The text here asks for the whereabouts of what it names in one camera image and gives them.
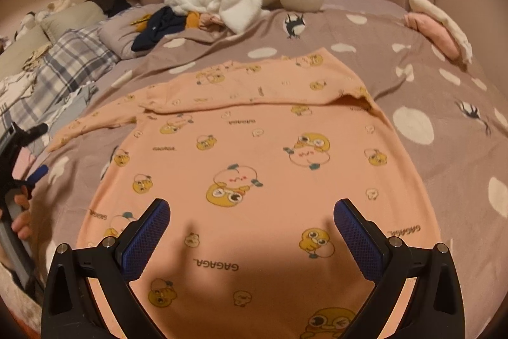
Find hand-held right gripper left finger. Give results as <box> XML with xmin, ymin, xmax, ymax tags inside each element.
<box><xmin>41</xmin><ymin>198</ymin><xmax>171</xmax><ymax>339</ymax></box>

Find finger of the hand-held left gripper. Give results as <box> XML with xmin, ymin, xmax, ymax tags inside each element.
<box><xmin>12</xmin><ymin>123</ymin><xmax>49</xmax><ymax>143</ymax></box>
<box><xmin>26</xmin><ymin>165</ymin><xmax>50</xmax><ymax>189</ymax></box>

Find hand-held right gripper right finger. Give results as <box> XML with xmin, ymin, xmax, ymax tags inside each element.
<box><xmin>334</xmin><ymin>199</ymin><xmax>471</xmax><ymax>339</ymax></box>

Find pink cartoon print shirt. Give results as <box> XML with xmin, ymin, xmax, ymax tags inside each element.
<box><xmin>48</xmin><ymin>49</ymin><xmax>443</xmax><ymax>339</ymax></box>

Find person's left hand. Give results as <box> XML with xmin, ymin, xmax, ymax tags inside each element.
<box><xmin>0</xmin><ymin>185</ymin><xmax>33</xmax><ymax>240</ymax></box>

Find plaid blue blanket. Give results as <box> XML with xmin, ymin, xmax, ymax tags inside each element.
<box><xmin>0</xmin><ymin>24</ymin><xmax>120</xmax><ymax>149</ymax></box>

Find beige pillow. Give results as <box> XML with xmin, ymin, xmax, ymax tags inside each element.
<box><xmin>40</xmin><ymin>1</ymin><xmax>109</xmax><ymax>44</ymax></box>

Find dotted mauve bed cover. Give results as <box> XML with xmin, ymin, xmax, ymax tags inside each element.
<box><xmin>24</xmin><ymin>0</ymin><xmax>508</xmax><ymax>339</ymax></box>

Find navy blue garment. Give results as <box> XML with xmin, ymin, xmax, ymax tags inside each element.
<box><xmin>132</xmin><ymin>6</ymin><xmax>189</xmax><ymax>53</ymax></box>

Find pink and white pillows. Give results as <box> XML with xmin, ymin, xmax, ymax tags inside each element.
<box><xmin>404</xmin><ymin>0</ymin><xmax>474</xmax><ymax>64</ymax></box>

